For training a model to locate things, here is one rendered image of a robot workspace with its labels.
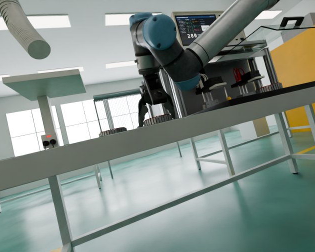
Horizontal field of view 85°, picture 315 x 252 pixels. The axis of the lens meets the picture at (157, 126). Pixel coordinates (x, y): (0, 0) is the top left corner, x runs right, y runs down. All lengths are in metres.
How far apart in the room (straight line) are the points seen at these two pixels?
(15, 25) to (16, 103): 6.13
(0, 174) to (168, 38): 0.42
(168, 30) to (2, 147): 7.52
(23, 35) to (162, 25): 1.37
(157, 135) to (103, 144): 0.11
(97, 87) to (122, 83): 1.01
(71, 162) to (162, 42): 0.33
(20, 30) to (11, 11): 0.19
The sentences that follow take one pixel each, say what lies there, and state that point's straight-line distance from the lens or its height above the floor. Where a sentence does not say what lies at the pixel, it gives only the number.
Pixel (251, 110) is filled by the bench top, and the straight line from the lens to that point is 0.52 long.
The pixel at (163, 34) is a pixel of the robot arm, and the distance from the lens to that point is 0.45.
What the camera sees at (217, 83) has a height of 0.89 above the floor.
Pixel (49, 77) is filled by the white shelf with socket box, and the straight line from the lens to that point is 1.14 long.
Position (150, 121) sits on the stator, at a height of 0.77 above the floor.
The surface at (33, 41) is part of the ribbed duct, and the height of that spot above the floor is 1.59.
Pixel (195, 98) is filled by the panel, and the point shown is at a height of 0.87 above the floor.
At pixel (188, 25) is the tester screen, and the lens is 1.06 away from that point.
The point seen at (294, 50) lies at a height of 1.71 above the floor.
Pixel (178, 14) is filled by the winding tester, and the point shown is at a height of 1.31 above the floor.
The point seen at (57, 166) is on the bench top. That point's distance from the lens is 0.37.
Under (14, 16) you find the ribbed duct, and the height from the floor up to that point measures 1.85.
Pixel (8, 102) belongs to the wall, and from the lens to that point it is 7.92.
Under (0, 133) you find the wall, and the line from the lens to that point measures 7.83.
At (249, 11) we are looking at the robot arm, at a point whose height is 0.98.
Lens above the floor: 0.72
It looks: 3 degrees up
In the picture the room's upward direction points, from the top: 14 degrees counter-clockwise
